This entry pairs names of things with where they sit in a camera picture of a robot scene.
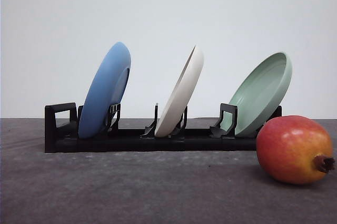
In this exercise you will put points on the white plate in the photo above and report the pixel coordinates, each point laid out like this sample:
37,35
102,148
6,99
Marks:
180,94

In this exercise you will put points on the red yellow pomegranate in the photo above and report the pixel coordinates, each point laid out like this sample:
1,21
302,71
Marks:
294,149

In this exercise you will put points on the blue plate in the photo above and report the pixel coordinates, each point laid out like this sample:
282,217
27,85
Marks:
106,87

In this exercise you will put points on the green plate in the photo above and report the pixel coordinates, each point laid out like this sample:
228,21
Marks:
259,95

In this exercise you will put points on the black plate rack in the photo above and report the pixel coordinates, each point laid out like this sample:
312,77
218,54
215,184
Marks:
62,134

